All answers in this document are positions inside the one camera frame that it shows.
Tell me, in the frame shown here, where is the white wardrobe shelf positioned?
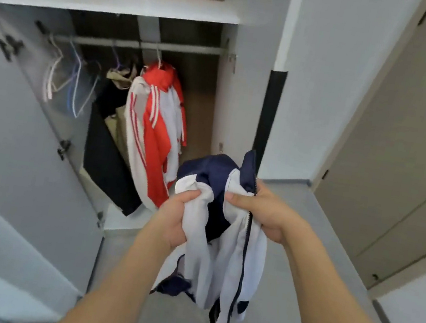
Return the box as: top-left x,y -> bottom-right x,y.
0,0 -> 244,40

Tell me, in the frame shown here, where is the metal hanging rod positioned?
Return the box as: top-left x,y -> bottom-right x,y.
36,20 -> 227,68

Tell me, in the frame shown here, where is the beige wooden door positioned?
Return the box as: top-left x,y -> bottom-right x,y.
298,0 -> 426,298

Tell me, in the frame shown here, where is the brass rod bracket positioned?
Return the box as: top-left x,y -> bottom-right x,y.
33,20 -> 51,36

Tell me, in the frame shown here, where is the khaki and black jacket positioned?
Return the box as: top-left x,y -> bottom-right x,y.
74,62 -> 163,218

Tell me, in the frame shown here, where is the white jacket with red stripes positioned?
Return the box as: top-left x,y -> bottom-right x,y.
111,75 -> 193,214

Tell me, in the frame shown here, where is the person's right hand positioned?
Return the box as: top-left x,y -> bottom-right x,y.
220,175 -> 306,247

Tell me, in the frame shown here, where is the purple wire hanger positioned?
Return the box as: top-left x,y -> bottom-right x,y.
107,44 -> 126,73

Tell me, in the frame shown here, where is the red and white jacket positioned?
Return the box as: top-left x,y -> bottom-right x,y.
123,60 -> 200,211

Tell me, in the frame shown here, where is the person's left hand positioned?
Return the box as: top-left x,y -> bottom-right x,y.
144,183 -> 203,255

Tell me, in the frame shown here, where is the black door edge handle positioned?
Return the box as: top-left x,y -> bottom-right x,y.
247,67 -> 290,173

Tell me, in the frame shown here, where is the row of coloured wire hangers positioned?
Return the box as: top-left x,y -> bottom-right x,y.
37,33 -> 108,123

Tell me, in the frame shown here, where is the person's right forearm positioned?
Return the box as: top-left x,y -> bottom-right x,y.
267,214 -> 426,323

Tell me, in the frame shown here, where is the white wardrobe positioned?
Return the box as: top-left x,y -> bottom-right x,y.
0,0 -> 304,322

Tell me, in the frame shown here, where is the person's left forearm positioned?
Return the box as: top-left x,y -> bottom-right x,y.
53,218 -> 179,323

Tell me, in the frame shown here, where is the navy and white jacket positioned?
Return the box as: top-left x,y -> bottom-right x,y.
145,139 -> 282,323

